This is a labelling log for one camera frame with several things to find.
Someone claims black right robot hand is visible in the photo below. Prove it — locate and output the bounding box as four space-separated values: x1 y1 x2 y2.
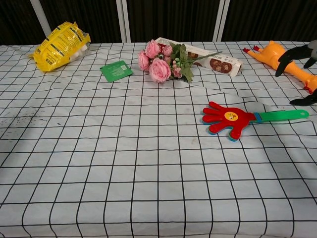
275 39 317 106

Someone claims red hand clapper toy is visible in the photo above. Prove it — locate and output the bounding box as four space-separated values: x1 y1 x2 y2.
202 101 310 143

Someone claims orange rubber chicken toy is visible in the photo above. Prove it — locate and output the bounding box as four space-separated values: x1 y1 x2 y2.
243 40 317 94

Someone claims white cookie box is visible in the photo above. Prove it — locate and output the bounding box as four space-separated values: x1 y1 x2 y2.
155 37 243 78

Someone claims pink artificial flower bouquet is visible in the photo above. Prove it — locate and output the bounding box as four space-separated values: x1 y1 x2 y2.
137 39 223 84

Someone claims green sachet packet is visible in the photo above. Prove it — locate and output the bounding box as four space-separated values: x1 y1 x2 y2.
100 60 134 83

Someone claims white black grid tablecloth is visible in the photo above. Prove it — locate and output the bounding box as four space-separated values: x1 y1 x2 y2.
0 41 317 238

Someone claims yellow snack bag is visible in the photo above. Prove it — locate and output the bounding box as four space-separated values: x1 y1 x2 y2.
27 21 91 73

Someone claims white frame post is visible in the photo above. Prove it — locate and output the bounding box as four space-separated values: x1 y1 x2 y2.
115 0 131 43
214 0 231 42
29 0 53 35

